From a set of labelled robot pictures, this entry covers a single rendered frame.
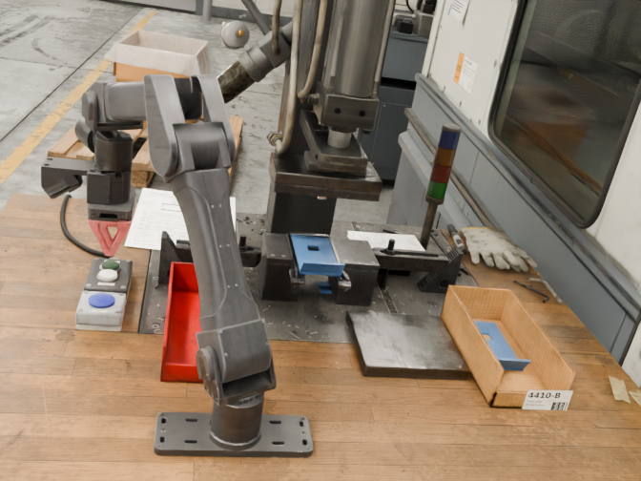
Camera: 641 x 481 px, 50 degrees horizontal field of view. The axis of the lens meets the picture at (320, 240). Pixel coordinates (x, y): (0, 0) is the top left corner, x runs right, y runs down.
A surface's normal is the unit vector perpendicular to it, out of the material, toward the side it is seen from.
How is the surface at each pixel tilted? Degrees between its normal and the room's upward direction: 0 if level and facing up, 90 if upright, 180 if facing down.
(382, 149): 90
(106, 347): 0
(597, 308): 90
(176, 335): 0
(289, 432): 0
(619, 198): 90
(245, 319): 54
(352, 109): 90
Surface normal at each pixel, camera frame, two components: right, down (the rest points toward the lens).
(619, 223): -0.98, -0.11
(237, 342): 0.57, -0.18
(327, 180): 0.15, 0.44
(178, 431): 0.15, -0.89
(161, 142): -0.79, 0.14
